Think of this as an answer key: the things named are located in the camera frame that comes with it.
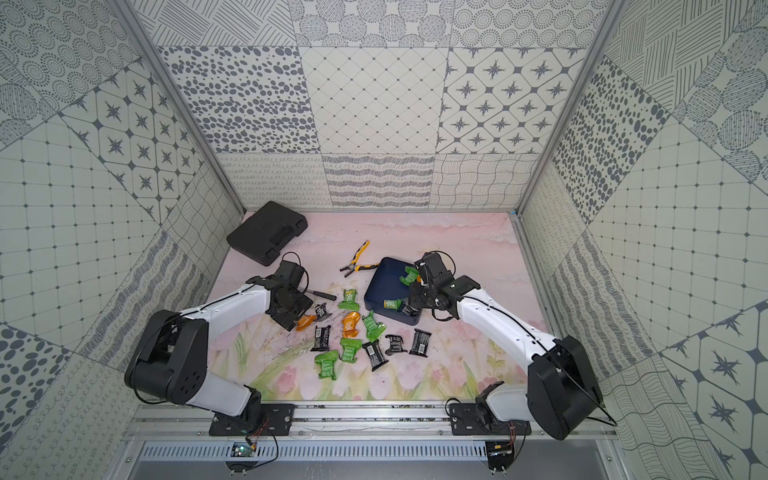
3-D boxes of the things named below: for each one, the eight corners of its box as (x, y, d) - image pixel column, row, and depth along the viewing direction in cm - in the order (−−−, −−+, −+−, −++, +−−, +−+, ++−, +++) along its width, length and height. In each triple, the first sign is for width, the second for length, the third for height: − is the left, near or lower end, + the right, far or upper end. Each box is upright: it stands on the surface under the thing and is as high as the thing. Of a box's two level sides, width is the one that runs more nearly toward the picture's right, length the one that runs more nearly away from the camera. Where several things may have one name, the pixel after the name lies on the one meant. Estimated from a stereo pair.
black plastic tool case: (229, 246, 111) (222, 237, 107) (274, 209, 124) (270, 199, 120) (266, 268, 105) (261, 259, 101) (310, 226, 118) (306, 216, 114)
